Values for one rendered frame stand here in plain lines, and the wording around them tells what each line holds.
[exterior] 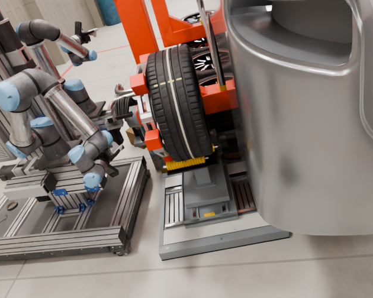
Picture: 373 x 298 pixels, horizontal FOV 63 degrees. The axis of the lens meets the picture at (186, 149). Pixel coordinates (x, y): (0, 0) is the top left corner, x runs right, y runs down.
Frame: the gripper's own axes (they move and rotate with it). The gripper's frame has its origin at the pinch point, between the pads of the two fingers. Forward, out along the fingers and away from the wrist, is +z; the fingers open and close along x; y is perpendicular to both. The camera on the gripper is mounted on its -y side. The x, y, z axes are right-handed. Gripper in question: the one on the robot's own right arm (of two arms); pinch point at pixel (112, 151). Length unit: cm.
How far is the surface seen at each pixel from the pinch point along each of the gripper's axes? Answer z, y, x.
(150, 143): -9.8, -3.2, -24.3
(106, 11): 762, 129, 142
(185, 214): 17, -69, -8
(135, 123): 19.3, 2.2, -13.5
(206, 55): 207, -15, -62
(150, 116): -2.6, 7.4, -30.0
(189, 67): 4, 18, -59
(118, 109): 4.3, 17.4, -15.6
